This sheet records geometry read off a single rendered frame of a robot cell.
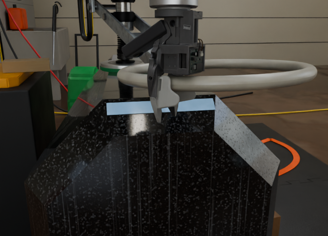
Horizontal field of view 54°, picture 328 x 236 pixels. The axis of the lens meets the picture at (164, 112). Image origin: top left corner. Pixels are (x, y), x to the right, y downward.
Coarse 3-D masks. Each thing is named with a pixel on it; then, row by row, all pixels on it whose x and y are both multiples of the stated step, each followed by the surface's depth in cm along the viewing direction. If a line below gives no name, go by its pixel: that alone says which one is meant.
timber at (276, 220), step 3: (276, 213) 151; (276, 216) 148; (279, 216) 149; (273, 219) 148; (276, 219) 148; (279, 219) 149; (273, 222) 148; (276, 222) 149; (279, 222) 150; (273, 225) 149; (276, 225) 150; (279, 225) 150; (273, 228) 149; (276, 228) 150; (279, 228) 151; (273, 231) 150; (276, 231) 151; (273, 234) 151; (276, 234) 151
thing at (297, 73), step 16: (144, 64) 95; (208, 64) 104; (224, 64) 103; (240, 64) 101; (256, 64) 97; (272, 64) 93; (288, 64) 87; (304, 64) 78; (128, 80) 69; (144, 80) 65; (176, 80) 61; (192, 80) 60; (208, 80) 59; (224, 80) 59; (240, 80) 59; (256, 80) 59; (272, 80) 60; (288, 80) 62; (304, 80) 65
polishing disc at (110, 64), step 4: (108, 60) 145; (112, 60) 145; (136, 60) 145; (140, 60) 145; (104, 64) 132; (108, 64) 132; (112, 64) 132; (116, 64) 132; (120, 64) 132; (124, 64) 132; (128, 64) 132; (132, 64) 132; (136, 64) 132; (116, 68) 130; (120, 68) 130
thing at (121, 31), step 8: (96, 0) 147; (88, 8) 145; (96, 8) 146; (104, 8) 138; (112, 8) 150; (104, 16) 134; (112, 16) 129; (136, 16) 134; (112, 24) 129; (120, 24) 122; (136, 24) 135; (144, 24) 128; (120, 32) 123; (128, 32) 115; (128, 40) 116; (144, 56) 105
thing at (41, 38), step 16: (0, 32) 361; (16, 32) 364; (32, 32) 367; (48, 32) 370; (64, 32) 444; (16, 48) 368; (48, 48) 375; (64, 48) 433; (64, 64) 425; (64, 80) 494
